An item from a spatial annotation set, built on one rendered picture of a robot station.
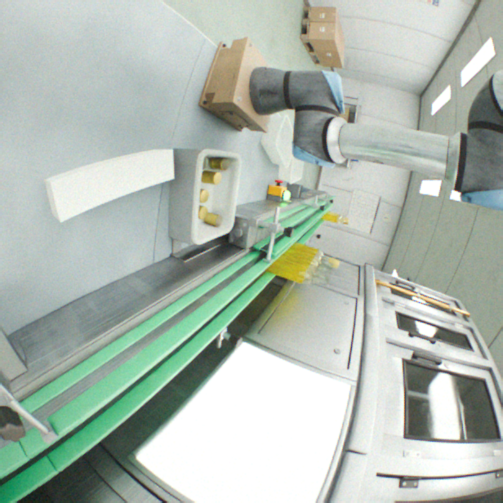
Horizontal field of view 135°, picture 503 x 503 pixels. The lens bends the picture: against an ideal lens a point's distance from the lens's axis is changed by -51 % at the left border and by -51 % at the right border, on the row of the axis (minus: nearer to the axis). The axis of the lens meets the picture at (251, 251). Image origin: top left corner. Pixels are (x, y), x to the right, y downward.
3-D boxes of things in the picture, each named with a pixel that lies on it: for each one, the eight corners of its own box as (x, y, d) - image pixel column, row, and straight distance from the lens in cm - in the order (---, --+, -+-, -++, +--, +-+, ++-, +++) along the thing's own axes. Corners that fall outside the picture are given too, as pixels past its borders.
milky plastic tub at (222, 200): (168, 238, 56) (193, 247, 50) (173, 147, 52) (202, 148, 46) (210, 224, 68) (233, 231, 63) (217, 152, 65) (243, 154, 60)
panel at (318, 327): (128, 460, 50) (294, 548, 50) (123, 456, 47) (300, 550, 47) (291, 277, 99) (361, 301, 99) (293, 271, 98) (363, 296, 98)
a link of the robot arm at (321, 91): (300, 79, 71) (346, 82, 69) (298, 119, 67) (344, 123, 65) (289, 62, 60) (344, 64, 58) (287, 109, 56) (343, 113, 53)
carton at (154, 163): (44, 180, 40) (50, 181, 34) (154, 149, 49) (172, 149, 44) (53, 215, 41) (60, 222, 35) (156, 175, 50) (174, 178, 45)
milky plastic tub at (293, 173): (277, 149, 110) (294, 151, 107) (291, 148, 131) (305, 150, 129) (273, 181, 113) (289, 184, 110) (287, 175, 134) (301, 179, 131)
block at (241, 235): (226, 243, 67) (245, 250, 64) (229, 215, 64) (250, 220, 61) (232, 241, 70) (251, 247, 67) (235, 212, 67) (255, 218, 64)
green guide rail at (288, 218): (255, 226, 66) (279, 233, 63) (255, 223, 66) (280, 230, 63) (328, 195, 235) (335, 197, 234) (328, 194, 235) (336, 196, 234)
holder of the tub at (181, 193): (168, 255, 58) (189, 265, 53) (172, 148, 52) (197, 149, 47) (207, 239, 70) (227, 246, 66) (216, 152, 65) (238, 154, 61)
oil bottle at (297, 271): (252, 266, 75) (309, 287, 71) (255, 251, 73) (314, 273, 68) (259, 261, 80) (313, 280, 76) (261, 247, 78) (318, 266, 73)
